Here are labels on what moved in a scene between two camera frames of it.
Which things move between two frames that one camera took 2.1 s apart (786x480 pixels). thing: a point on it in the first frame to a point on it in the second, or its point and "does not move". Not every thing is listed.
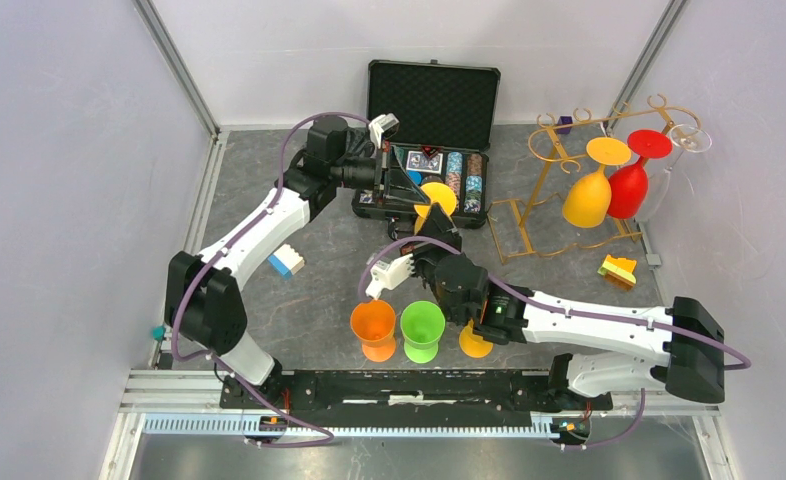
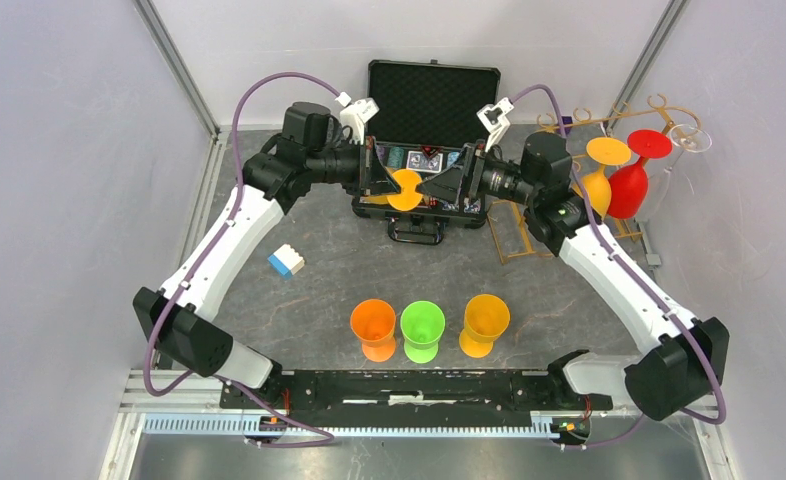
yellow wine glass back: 587,201 does not move
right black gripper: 437,224 to 447,184
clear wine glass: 678,194 does not move
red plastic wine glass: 630,184 does not move
